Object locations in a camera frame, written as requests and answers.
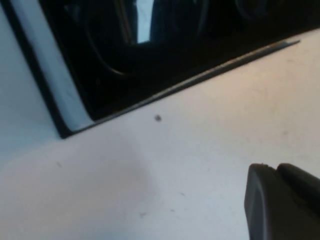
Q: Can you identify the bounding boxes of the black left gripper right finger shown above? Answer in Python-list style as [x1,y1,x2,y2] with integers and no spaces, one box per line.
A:
[276,162,320,215]

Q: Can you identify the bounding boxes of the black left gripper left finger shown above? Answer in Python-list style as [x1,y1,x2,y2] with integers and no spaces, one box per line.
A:
[243,163,320,240]

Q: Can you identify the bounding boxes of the black frame glasses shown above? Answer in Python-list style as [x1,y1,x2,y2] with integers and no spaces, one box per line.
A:
[83,0,156,79]

